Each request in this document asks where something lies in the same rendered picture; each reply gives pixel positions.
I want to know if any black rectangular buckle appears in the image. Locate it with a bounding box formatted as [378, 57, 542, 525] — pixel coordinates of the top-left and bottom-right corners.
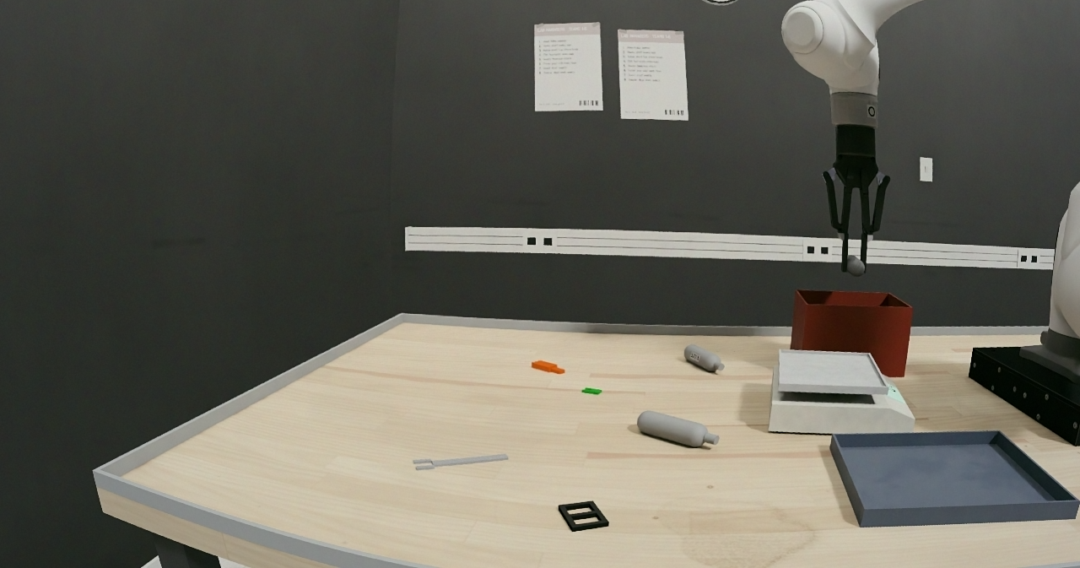
[558, 500, 609, 532]

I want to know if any grey metal gas cylinder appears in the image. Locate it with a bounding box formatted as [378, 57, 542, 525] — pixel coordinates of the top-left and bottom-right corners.
[683, 344, 725, 371]

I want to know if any white digital scale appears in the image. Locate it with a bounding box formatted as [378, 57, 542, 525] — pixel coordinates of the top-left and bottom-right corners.
[769, 349, 915, 434]

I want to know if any grey table edge trim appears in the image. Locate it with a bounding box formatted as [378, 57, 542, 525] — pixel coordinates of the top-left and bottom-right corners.
[93, 313, 1049, 568]

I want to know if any grey co2 cylinder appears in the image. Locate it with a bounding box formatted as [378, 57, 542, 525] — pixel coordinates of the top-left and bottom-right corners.
[637, 410, 720, 447]
[847, 255, 865, 278]

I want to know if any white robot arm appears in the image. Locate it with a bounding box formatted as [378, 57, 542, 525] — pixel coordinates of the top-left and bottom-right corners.
[781, 0, 1080, 386]

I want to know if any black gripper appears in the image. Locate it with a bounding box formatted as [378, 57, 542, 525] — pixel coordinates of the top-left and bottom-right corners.
[822, 126, 890, 273]

